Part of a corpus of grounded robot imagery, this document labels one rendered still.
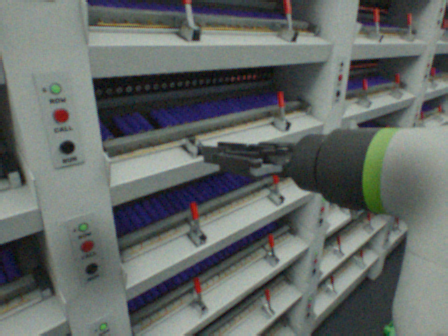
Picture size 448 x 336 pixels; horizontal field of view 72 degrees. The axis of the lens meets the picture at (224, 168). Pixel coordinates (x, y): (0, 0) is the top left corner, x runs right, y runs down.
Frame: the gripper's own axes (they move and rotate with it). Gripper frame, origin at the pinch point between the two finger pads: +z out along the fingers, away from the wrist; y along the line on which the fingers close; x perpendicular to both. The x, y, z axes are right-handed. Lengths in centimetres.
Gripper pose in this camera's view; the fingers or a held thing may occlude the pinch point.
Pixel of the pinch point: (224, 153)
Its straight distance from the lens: 53.0
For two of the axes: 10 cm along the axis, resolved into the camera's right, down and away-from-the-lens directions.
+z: -6.6, -1.1, 7.5
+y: 7.5, -2.5, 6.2
